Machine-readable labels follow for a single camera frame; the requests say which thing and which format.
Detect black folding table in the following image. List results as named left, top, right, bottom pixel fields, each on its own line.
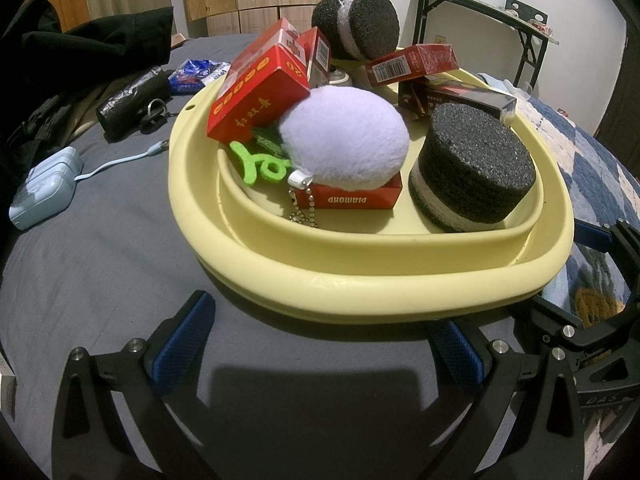
left=402, top=0, right=559, bottom=97

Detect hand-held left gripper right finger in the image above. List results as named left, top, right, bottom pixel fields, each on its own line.
left=427, top=317, right=587, bottom=480

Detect red cellophane box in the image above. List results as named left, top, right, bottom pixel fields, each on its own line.
left=364, top=43, right=460, bottom=86

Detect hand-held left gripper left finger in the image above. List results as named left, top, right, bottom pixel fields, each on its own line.
left=52, top=290, right=217, bottom=480

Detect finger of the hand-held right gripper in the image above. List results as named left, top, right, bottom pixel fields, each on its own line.
left=573, top=219, right=640, bottom=306
left=514, top=294, right=640, bottom=362

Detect dark red and silver box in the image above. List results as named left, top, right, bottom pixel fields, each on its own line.
left=398, top=75, right=517, bottom=124

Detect black round sponge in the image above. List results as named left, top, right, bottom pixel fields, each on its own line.
left=310, top=0, right=400, bottom=60
left=407, top=102, right=537, bottom=234

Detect plain red box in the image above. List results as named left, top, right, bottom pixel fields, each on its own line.
left=292, top=174, right=404, bottom=212

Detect light blue cable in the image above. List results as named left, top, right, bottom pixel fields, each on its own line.
left=74, top=140, right=172, bottom=182

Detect black rolled bag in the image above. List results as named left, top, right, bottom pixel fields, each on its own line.
left=95, top=65, right=171, bottom=142

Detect round metal tin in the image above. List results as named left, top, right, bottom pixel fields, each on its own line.
left=327, top=64, right=354, bottom=87

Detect black jacket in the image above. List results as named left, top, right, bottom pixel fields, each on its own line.
left=0, top=0, right=174, bottom=126

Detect white plush keychain green leaves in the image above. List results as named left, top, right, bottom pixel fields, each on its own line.
left=229, top=85, right=409, bottom=229

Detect blue snack packet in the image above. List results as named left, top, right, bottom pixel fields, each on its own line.
left=169, top=58, right=231, bottom=94

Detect brown printed door mat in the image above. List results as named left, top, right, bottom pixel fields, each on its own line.
left=574, top=287, right=632, bottom=322

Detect red box with orange dots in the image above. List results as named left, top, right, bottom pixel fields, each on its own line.
left=207, top=17, right=311, bottom=144

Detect blue checkered plush blanket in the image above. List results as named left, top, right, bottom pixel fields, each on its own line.
left=474, top=72, right=640, bottom=480

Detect red box white barcode side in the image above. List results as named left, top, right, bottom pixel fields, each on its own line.
left=294, top=27, right=334, bottom=86

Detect yellow oval basin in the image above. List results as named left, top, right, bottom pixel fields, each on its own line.
left=167, top=47, right=576, bottom=324

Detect light blue device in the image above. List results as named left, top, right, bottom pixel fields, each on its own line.
left=7, top=146, right=84, bottom=231

